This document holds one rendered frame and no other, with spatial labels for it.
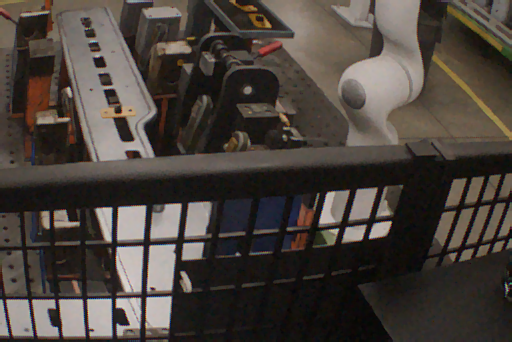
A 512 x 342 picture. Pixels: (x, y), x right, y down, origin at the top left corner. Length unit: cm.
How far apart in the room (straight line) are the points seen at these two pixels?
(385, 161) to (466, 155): 9
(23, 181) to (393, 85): 123
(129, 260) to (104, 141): 37
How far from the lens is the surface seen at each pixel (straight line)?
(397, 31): 161
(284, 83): 263
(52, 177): 50
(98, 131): 163
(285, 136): 127
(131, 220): 139
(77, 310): 119
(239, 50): 169
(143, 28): 197
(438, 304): 65
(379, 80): 161
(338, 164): 56
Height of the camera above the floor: 183
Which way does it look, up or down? 32 degrees down
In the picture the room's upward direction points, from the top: 11 degrees clockwise
